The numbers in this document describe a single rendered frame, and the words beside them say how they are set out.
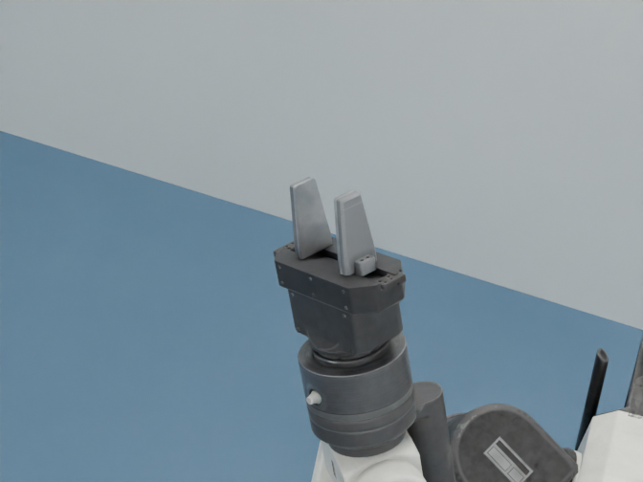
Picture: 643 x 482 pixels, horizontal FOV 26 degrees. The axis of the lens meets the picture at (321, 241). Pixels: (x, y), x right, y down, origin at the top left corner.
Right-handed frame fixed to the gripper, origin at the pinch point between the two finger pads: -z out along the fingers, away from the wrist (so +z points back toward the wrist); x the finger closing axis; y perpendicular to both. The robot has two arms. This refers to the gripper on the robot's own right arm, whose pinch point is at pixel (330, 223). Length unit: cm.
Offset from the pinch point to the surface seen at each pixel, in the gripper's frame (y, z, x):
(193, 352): -74, 99, -158
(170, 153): -101, 68, -195
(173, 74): -99, 46, -182
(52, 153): -86, 69, -226
